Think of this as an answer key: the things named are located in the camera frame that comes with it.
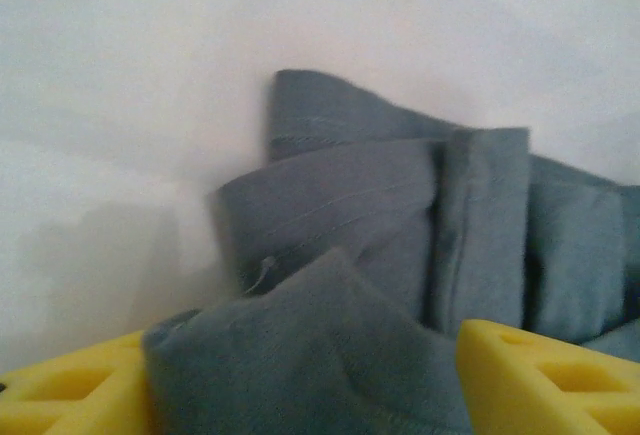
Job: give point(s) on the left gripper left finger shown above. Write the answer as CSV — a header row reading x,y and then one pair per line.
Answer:
x,y
75,395

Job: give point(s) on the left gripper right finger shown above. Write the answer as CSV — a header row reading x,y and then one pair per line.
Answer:
x,y
540,390

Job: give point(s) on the grey t-shirt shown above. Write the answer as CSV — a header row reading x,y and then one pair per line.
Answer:
x,y
350,205

